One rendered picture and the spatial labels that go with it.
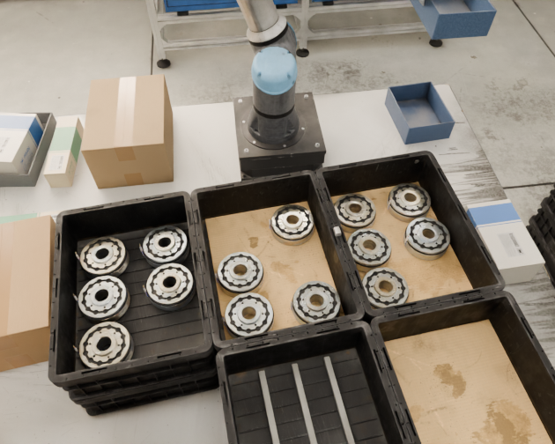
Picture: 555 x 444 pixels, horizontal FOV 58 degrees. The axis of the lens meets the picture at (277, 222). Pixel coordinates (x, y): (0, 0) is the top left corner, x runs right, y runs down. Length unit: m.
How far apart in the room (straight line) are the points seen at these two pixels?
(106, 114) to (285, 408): 0.95
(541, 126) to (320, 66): 1.25
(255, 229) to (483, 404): 0.62
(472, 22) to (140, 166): 0.95
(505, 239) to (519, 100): 1.83
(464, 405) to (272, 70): 0.88
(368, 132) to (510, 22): 2.24
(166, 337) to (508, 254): 0.83
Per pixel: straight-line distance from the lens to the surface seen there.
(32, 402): 1.28
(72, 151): 1.62
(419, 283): 1.18
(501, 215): 1.41
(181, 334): 1.10
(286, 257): 1.17
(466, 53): 3.37
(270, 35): 1.40
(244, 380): 1.05
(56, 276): 1.12
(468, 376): 1.11
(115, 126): 1.48
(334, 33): 3.11
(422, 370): 1.09
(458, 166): 1.61
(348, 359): 1.07
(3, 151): 1.63
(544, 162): 2.82
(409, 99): 1.79
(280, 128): 1.41
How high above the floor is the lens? 1.82
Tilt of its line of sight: 54 degrees down
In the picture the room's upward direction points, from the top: straight up
